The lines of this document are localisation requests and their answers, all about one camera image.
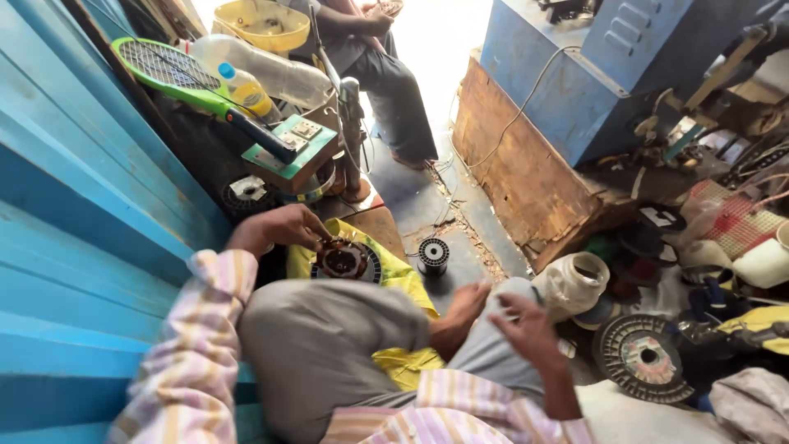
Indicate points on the metal pipe stand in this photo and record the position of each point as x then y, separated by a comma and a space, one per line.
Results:
352, 135

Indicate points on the green wooden switch board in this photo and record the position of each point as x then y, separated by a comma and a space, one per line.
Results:
293, 154

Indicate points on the person's right hand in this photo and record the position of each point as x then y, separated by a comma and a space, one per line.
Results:
533, 336

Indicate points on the yellow plastic basin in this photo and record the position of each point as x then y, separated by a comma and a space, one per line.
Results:
262, 28

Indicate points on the black motor with white label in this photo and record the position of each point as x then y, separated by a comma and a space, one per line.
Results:
248, 192

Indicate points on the white plastic jar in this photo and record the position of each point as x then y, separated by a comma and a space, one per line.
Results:
570, 283

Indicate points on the green mosquito racket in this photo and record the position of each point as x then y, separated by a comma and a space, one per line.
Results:
179, 77

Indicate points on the yellow plastic sheet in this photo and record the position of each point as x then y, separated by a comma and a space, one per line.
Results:
400, 277

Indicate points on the worn wooden crate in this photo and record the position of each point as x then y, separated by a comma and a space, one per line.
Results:
524, 179

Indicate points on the person's left hand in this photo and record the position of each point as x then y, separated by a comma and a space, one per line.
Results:
271, 228

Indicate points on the person's left fingers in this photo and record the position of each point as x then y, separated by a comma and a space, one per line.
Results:
314, 227

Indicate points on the black ribbed fan rotor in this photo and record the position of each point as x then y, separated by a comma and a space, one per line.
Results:
644, 357

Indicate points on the copper wound motor stator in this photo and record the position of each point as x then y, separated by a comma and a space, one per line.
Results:
342, 260

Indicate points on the large clear plastic bottle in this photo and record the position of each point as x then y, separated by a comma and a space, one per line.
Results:
277, 71

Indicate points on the grey cloth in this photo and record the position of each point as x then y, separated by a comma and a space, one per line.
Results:
752, 404

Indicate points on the white plastic container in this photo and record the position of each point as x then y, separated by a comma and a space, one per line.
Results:
764, 262

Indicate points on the heap of tools and parts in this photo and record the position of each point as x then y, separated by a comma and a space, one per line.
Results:
709, 160

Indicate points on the person's right fingers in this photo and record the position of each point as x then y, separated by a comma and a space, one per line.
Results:
510, 307

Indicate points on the blue metal machine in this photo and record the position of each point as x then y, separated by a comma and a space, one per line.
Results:
573, 86

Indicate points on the small bottle with blue cap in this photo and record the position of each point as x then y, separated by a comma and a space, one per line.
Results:
249, 92

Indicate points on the red and white mesh basket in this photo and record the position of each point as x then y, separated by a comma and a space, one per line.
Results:
743, 225

